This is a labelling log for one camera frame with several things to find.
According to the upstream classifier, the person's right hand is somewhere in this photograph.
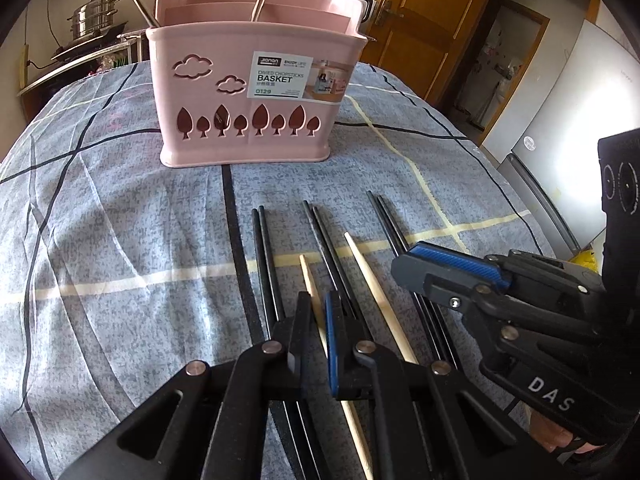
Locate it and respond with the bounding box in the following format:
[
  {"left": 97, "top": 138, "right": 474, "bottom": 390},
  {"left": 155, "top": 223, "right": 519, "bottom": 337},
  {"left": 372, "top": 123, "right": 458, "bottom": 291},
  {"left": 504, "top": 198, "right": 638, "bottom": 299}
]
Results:
[{"left": 527, "top": 405, "right": 601, "bottom": 456}]

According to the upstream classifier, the metal door handle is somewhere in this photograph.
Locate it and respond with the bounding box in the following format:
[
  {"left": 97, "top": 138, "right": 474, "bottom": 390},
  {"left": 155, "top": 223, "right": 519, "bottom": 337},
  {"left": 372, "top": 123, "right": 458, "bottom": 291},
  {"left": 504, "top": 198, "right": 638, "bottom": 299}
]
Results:
[{"left": 374, "top": 0, "right": 407, "bottom": 27}]

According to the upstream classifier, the wooden door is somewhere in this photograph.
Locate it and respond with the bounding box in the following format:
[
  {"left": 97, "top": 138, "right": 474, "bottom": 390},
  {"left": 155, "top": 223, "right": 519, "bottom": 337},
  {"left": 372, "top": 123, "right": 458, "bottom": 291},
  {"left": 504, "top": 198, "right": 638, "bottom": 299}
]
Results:
[{"left": 369, "top": 0, "right": 507, "bottom": 107}]

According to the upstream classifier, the black induction cooker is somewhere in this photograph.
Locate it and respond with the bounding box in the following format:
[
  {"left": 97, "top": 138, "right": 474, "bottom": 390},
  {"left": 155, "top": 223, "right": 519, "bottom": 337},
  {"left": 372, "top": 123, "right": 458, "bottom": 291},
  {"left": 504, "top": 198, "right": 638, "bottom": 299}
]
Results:
[{"left": 51, "top": 21, "right": 132, "bottom": 62}]

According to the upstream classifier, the grey plaid tablecloth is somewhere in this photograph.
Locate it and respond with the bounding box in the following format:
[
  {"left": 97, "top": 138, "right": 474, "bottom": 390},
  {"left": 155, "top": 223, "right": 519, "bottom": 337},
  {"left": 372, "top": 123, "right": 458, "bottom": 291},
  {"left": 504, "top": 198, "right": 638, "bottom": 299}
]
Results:
[{"left": 0, "top": 57, "right": 583, "bottom": 480}]

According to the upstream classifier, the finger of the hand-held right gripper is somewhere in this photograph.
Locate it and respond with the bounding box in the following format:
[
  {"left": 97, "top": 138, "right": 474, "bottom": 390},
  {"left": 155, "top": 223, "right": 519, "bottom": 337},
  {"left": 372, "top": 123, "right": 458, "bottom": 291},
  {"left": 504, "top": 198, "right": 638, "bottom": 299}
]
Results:
[
  {"left": 391, "top": 255, "right": 603, "bottom": 361},
  {"left": 407, "top": 241, "right": 608, "bottom": 313}
]

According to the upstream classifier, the yellow plastic bag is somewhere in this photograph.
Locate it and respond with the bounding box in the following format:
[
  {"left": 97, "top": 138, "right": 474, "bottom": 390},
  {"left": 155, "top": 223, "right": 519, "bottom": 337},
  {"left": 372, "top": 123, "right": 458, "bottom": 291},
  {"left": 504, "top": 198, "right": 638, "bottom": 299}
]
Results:
[{"left": 569, "top": 249, "right": 602, "bottom": 275}]

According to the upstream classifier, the grey refrigerator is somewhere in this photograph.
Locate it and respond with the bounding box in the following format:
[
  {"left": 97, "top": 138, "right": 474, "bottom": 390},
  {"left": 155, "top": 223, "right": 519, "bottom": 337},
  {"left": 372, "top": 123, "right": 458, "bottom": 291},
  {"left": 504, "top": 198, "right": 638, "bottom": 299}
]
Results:
[{"left": 479, "top": 19, "right": 640, "bottom": 262}]

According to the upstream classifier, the stainless steel steamer pot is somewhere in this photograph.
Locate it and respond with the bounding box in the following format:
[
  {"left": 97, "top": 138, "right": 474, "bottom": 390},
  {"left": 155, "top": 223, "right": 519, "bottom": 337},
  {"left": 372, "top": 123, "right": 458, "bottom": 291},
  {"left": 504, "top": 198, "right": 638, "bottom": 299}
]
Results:
[{"left": 66, "top": 0, "right": 122, "bottom": 41}]

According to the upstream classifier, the pink plastic chopstick basket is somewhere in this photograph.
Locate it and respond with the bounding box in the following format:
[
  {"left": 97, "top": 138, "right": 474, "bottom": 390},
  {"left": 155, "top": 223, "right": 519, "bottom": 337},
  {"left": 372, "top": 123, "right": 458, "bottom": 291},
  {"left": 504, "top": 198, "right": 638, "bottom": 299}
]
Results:
[{"left": 145, "top": 0, "right": 375, "bottom": 169}]

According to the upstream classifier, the white electric kettle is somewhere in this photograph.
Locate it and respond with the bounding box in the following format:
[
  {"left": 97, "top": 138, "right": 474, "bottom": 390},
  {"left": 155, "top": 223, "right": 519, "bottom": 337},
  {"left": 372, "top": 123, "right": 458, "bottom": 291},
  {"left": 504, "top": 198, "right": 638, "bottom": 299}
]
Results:
[{"left": 329, "top": 0, "right": 376, "bottom": 23}]

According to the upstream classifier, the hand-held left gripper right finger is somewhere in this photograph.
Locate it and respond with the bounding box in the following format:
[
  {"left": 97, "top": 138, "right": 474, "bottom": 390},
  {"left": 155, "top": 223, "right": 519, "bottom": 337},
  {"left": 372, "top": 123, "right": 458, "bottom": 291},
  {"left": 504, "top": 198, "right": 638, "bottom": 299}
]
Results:
[{"left": 324, "top": 290, "right": 551, "bottom": 480}]

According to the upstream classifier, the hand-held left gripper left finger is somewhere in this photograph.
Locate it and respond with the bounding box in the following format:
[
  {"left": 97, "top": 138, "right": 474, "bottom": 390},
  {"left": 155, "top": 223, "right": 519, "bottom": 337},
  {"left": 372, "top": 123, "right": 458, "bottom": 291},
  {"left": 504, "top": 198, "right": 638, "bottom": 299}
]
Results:
[{"left": 60, "top": 291, "right": 315, "bottom": 480}]

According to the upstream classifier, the wooden chopstick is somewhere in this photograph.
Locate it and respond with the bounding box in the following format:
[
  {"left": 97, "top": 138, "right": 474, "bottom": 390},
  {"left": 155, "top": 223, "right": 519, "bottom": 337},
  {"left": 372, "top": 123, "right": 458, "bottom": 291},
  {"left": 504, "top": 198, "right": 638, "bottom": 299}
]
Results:
[
  {"left": 298, "top": 254, "right": 375, "bottom": 480},
  {"left": 343, "top": 231, "right": 421, "bottom": 366}
]

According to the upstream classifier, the small metal kitchen rack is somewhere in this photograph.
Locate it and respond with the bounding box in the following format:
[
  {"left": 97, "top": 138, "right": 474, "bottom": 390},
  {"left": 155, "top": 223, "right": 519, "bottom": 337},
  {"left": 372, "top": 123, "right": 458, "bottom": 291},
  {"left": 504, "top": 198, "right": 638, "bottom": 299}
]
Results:
[{"left": 17, "top": 30, "right": 151, "bottom": 98}]

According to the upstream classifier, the black chopstick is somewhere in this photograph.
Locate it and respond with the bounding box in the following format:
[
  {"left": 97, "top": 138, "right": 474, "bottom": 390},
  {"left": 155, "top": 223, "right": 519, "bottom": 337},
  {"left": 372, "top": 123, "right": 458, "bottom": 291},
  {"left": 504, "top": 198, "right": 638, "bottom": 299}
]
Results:
[
  {"left": 311, "top": 203, "right": 358, "bottom": 317},
  {"left": 258, "top": 204, "right": 323, "bottom": 480},
  {"left": 302, "top": 200, "right": 337, "bottom": 295},
  {"left": 377, "top": 195, "right": 466, "bottom": 367},
  {"left": 251, "top": 206, "right": 313, "bottom": 480},
  {"left": 367, "top": 190, "right": 456, "bottom": 367}
]

